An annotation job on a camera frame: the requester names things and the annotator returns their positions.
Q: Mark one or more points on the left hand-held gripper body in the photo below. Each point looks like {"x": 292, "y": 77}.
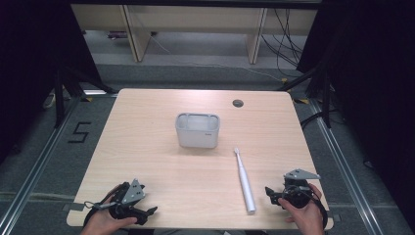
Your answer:
{"x": 133, "y": 193}

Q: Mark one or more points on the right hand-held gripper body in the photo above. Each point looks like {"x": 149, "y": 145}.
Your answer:
{"x": 298, "y": 192}

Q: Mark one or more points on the black curtain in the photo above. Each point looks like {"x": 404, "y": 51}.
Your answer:
{"x": 375, "y": 81}
{"x": 29, "y": 65}

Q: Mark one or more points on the white rectangular storage container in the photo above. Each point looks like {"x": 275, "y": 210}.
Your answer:
{"x": 197, "y": 137}

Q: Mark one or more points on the person's right hand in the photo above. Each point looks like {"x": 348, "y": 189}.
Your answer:
{"x": 308, "y": 220}

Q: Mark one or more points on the white electric toothbrush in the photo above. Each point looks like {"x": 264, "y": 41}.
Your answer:
{"x": 245, "y": 186}

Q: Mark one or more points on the black metal stand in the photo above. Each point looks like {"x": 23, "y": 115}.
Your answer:
{"x": 326, "y": 98}
{"x": 59, "y": 98}

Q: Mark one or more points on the person's left hand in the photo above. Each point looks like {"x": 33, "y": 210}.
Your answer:
{"x": 101, "y": 222}

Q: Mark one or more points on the aluminium floor rail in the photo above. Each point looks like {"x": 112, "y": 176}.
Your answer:
{"x": 342, "y": 163}
{"x": 36, "y": 166}

